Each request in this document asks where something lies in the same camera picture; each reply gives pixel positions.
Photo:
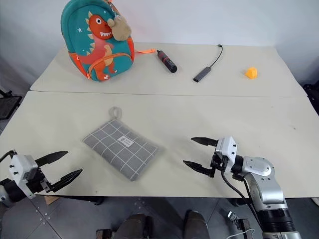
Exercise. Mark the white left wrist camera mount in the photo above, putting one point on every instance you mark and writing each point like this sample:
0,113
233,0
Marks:
22,166

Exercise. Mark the black equipment at room edge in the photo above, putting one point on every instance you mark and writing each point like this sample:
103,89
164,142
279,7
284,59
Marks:
312,95

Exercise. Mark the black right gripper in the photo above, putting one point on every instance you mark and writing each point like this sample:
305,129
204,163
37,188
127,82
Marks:
218,164

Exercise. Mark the metal clamp on floor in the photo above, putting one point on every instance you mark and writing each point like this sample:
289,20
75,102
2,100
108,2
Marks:
238,221

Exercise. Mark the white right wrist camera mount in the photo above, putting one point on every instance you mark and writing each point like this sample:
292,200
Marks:
226,147

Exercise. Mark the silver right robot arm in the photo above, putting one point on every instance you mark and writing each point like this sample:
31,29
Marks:
264,179

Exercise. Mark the beige plush toy pendant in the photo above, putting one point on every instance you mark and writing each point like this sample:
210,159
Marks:
120,30

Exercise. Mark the black metal stand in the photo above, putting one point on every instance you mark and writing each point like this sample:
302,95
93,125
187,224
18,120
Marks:
8,104

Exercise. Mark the black and red screwdriver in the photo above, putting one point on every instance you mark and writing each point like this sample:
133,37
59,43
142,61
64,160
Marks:
166,61

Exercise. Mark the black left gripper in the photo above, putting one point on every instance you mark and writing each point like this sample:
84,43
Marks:
37,181

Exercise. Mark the grey checked pencil pouch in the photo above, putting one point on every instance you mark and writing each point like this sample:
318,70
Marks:
119,149

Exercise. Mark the dark rounded shape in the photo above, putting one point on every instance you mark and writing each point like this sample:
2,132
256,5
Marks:
134,226
195,224

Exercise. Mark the teal dinosaur backpack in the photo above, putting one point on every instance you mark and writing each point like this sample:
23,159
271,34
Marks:
99,49

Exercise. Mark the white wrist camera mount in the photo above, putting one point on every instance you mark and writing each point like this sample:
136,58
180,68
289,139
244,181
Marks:
22,166
226,147

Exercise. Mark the small yellow plastic object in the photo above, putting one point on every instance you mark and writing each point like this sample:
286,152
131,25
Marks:
250,73

